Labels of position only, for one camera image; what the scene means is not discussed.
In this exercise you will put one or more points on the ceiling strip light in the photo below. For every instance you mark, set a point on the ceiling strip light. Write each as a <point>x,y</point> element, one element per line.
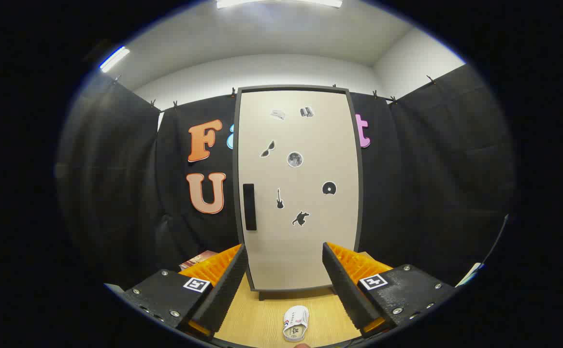
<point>114,59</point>

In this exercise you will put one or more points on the grey shoe cabinet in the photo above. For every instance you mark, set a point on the grey shoe cabinet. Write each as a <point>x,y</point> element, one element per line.
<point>360,193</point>

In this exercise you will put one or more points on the black backdrop cloth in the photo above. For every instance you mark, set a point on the black backdrop cloth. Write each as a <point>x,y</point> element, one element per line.
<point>416,193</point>

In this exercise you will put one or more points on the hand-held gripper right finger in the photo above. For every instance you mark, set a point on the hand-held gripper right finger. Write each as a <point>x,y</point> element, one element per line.
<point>344,290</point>

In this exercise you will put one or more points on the ceiling light panel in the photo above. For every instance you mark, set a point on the ceiling light panel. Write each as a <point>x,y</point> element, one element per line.
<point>233,4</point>

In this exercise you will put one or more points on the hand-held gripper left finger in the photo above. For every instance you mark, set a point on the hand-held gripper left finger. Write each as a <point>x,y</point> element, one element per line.
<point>228,290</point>

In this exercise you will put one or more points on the white canvas shoe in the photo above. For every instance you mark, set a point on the white canvas shoe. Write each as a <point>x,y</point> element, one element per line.
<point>295,319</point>

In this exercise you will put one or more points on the brown cover book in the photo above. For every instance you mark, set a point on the brown cover book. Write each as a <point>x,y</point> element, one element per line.
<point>196,261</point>

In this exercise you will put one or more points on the beige shoe cabinet door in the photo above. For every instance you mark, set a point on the beige shoe cabinet door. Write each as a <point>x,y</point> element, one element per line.
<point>300,140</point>

